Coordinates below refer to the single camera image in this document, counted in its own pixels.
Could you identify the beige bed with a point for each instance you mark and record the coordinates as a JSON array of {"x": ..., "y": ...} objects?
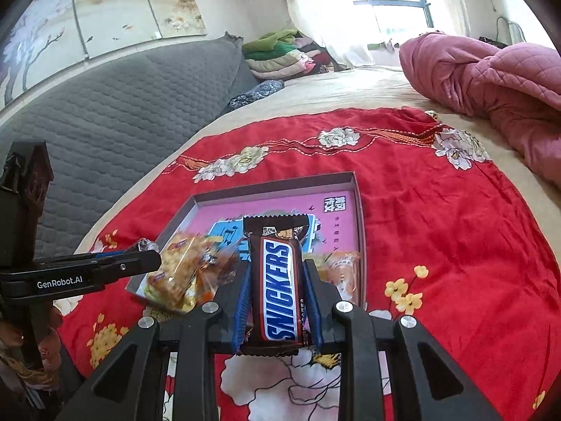
[{"x": 350, "y": 87}]

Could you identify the white curtain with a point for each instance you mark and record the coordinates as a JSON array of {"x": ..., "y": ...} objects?
[{"x": 324, "y": 8}]

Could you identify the pile of folded clothes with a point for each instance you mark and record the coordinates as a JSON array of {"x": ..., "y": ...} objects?
[{"x": 280, "y": 59}]

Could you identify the dark patterned pillow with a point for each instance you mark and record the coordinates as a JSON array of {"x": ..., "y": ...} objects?
[{"x": 254, "y": 94}]

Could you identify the pink quilt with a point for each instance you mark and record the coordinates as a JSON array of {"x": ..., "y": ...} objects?
[{"x": 482, "y": 74}]

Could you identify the small orange clear packet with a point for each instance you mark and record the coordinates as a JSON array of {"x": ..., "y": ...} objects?
[{"x": 346, "y": 272}]

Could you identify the grey quilted headboard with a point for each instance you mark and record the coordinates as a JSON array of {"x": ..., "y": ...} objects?
[{"x": 109, "y": 109}]

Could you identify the brown chocolate bar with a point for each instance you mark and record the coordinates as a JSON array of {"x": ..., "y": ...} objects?
[{"x": 276, "y": 289}]

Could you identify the grey shallow cardboard box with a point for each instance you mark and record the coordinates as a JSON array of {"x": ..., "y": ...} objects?
[{"x": 263, "y": 190}]

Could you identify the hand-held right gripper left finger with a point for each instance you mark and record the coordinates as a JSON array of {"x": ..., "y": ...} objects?
[{"x": 239, "y": 320}]

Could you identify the clear cracker packet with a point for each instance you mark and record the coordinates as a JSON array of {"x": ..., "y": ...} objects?
[{"x": 179, "y": 276}]

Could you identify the person's left hand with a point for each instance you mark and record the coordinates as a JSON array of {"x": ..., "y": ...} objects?
[{"x": 50, "y": 346}]

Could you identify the dark candy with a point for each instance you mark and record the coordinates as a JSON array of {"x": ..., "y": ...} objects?
[{"x": 144, "y": 244}]

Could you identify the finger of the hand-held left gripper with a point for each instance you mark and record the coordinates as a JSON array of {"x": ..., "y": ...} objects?
[{"x": 131, "y": 263}]

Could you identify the red floral blanket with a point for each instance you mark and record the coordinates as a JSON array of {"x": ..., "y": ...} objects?
[{"x": 438, "y": 228}]

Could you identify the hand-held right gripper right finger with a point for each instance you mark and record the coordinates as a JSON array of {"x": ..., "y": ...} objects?
[{"x": 313, "y": 315}]

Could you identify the floral wall mural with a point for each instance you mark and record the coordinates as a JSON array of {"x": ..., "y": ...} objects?
[{"x": 109, "y": 4}]

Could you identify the pink book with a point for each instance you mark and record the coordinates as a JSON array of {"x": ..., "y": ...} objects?
[{"x": 219, "y": 215}]

